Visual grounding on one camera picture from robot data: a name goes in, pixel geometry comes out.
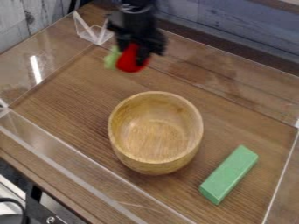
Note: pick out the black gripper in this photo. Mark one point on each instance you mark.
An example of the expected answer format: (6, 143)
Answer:
(138, 28)

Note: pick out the red plush tomato toy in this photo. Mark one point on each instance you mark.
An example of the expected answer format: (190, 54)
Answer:
(124, 61)

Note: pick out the clear acrylic table barrier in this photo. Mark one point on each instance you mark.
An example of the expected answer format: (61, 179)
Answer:
(61, 95)

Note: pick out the green rectangular block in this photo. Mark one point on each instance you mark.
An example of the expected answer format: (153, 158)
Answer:
(232, 171)

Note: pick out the wooden bowl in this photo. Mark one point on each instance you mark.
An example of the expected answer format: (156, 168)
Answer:
(156, 131)

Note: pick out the black metal frame bracket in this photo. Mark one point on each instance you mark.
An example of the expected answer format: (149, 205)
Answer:
(38, 213)

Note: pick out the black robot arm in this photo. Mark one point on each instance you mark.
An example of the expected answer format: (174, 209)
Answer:
(137, 7)

